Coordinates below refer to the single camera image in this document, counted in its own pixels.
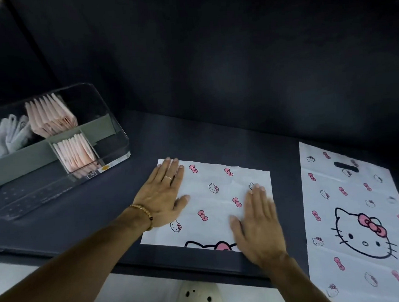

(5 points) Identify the person's right hand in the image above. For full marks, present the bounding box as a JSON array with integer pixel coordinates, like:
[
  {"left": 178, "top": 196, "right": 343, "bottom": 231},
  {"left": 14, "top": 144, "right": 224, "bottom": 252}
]
[{"left": 227, "top": 181, "right": 289, "bottom": 272}]

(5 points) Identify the person's left hand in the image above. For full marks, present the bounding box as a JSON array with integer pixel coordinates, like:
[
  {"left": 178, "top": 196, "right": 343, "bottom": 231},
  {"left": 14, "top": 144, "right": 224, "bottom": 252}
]
[{"left": 129, "top": 155, "right": 193, "bottom": 232}]

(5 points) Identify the stack of kitty bags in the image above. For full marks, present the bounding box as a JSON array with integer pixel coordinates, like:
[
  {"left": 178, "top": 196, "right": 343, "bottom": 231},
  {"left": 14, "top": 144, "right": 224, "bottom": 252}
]
[{"left": 298, "top": 136, "right": 399, "bottom": 302}]

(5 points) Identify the pink bags row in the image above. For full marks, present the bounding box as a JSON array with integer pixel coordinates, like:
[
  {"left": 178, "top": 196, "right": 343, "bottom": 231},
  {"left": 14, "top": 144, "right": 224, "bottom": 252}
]
[{"left": 73, "top": 132, "right": 97, "bottom": 164}]

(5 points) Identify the clear plastic organizer box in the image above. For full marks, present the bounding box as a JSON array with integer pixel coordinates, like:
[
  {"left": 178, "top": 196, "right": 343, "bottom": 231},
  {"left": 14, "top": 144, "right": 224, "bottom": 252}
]
[{"left": 0, "top": 80, "right": 135, "bottom": 221}]

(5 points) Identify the stack of polka dot bags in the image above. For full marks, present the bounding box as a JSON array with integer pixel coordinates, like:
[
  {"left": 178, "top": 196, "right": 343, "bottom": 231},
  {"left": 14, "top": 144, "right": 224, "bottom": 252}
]
[{"left": 51, "top": 92, "right": 79, "bottom": 128}]

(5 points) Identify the person's left forearm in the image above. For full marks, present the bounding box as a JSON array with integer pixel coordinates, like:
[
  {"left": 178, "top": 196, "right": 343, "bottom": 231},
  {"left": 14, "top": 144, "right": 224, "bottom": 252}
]
[{"left": 0, "top": 206, "right": 159, "bottom": 302}]

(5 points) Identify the cream right clog shoe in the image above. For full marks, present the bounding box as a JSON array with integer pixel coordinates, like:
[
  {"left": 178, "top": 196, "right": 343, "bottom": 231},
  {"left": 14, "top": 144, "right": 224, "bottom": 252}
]
[{"left": 175, "top": 279, "right": 223, "bottom": 302}]

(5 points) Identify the dark blue sofa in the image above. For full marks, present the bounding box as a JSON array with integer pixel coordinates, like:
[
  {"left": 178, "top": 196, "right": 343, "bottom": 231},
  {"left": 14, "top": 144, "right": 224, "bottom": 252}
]
[{"left": 0, "top": 0, "right": 399, "bottom": 302}]

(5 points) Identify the brown bead bracelet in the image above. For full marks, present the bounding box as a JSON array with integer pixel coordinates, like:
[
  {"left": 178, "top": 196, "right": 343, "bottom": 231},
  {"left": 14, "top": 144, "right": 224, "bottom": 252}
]
[{"left": 129, "top": 202, "right": 155, "bottom": 232}]

